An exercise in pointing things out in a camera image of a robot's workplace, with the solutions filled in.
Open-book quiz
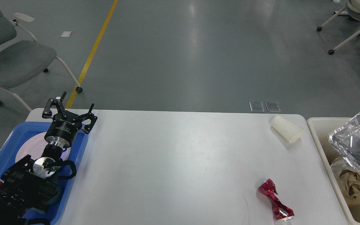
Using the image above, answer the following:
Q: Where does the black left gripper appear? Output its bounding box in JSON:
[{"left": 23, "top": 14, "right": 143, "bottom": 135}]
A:
[{"left": 42, "top": 92, "right": 98, "bottom": 148}]

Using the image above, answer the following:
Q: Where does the pink plate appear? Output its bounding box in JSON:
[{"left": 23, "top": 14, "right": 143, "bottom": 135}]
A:
[{"left": 6, "top": 132, "right": 76, "bottom": 179}]

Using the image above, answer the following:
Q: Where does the foil and plastic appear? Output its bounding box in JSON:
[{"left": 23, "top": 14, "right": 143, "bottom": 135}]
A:
[{"left": 330, "top": 157, "right": 350, "bottom": 189}]

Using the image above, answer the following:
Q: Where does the brown paper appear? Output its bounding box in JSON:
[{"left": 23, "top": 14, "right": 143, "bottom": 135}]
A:
[{"left": 339, "top": 169, "right": 360, "bottom": 199}]

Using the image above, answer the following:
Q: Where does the brown paper bag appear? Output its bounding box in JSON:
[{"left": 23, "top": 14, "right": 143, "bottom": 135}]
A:
[{"left": 343, "top": 193, "right": 360, "bottom": 208}]

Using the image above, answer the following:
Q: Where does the crushed red can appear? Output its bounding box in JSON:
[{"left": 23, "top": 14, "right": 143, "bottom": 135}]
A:
[{"left": 258, "top": 178, "right": 295, "bottom": 223}]

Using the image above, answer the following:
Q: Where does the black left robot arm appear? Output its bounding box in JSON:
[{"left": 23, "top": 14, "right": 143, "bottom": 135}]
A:
[{"left": 0, "top": 92, "right": 98, "bottom": 225}]

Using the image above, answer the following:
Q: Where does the beige plastic bin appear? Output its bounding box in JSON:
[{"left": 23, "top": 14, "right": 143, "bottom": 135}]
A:
[{"left": 306, "top": 117, "right": 360, "bottom": 225}]

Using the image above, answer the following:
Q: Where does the white foam container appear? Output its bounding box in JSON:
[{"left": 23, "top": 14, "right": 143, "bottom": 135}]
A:
[{"left": 270, "top": 115, "right": 304, "bottom": 143}]

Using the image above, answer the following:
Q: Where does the white paper scrap on floor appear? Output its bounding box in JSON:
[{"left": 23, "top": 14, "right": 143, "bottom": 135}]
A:
[{"left": 60, "top": 31, "right": 72, "bottom": 37}]

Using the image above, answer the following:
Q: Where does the grey office chair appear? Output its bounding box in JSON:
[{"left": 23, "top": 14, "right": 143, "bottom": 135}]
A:
[{"left": 0, "top": 10, "right": 83, "bottom": 111}]

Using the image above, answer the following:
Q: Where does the clear floor socket cover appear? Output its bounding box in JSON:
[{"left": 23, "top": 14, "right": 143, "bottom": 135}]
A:
[
  {"left": 265, "top": 101, "right": 281, "bottom": 112},
  {"left": 249, "top": 101, "right": 265, "bottom": 113}
]

